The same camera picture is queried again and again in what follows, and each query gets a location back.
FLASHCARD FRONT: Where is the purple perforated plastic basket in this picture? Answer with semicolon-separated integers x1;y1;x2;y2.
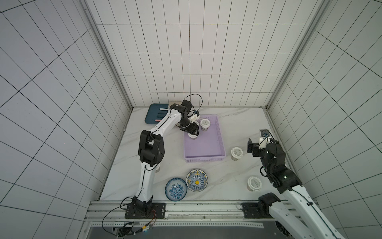
184;115;226;163

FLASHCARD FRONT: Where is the dark teal plastic tray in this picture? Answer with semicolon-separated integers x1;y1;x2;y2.
144;104;169;124

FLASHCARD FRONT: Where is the blue patterned bowl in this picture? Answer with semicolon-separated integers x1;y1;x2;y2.
165;178;188;201

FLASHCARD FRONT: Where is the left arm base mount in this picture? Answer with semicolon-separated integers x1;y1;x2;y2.
124;203;166;219

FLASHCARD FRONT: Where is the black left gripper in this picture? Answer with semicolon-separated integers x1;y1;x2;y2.
178;117;200;136

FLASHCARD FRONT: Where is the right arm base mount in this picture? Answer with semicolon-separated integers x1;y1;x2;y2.
239;202;263;219

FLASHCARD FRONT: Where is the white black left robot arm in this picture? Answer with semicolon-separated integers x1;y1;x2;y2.
125;99;200;218

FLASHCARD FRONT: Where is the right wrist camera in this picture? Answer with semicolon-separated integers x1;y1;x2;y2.
260;129;271;138

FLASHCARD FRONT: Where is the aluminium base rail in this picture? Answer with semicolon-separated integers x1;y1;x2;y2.
85;201;275;228

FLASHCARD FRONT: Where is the yellow blue patterned plate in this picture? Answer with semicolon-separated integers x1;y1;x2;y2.
186;169;209;192

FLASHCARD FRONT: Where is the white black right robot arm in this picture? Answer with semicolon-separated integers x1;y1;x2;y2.
242;137;343;239

